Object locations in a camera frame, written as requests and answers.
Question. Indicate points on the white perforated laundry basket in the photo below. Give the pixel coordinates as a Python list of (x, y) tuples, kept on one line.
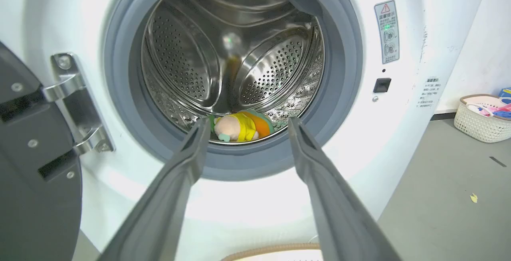
[(481, 123)]

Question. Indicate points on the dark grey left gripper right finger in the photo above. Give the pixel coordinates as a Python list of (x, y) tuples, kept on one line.
[(339, 209)]

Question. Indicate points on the yellow scrap on floor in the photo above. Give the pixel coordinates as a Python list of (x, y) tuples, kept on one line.
[(474, 198)]

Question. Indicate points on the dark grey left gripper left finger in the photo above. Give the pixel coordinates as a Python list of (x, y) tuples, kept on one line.
[(159, 213)]

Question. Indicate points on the pink plush toy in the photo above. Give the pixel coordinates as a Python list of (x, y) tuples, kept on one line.
[(485, 109)]

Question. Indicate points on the blue plush toy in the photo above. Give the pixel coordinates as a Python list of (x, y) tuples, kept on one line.
[(505, 103)]

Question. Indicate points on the dark grey washing machine door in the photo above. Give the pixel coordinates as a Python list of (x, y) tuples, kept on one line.
[(32, 165)]

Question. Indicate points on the black tape strip on floor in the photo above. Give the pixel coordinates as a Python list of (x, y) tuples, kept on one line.
[(497, 161)]

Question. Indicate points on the chrome door hinge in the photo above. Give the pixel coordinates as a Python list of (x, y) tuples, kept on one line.
[(78, 101)]

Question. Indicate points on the white front-load washing machine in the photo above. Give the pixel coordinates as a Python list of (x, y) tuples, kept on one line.
[(247, 93)]

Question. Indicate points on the small text label sticker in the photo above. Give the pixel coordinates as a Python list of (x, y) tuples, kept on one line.
[(429, 92)]

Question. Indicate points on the black door latch slot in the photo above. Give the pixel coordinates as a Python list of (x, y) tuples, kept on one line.
[(382, 85)]

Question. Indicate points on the warning sticker with red triangle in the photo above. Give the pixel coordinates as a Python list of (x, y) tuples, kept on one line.
[(387, 31)]

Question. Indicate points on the beige basket rim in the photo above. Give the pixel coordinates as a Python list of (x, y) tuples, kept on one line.
[(275, 252)]

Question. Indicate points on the yellow orange plush doll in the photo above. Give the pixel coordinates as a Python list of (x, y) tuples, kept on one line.
[(241, 127)]

